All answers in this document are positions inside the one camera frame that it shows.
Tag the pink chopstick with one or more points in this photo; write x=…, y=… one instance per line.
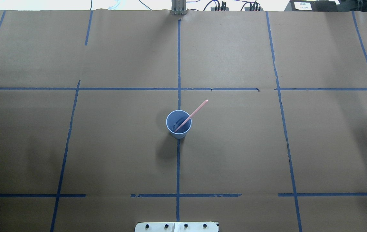
x=191, y=115

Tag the blue ribbed plastic cup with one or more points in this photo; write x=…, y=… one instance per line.
x=174, y=120

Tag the black box with label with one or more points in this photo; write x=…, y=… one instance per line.
x=311, y=6

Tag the aluminium frame post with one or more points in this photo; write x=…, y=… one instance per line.
x=178, y=7

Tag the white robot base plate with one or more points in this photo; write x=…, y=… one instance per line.
x=207, y=226

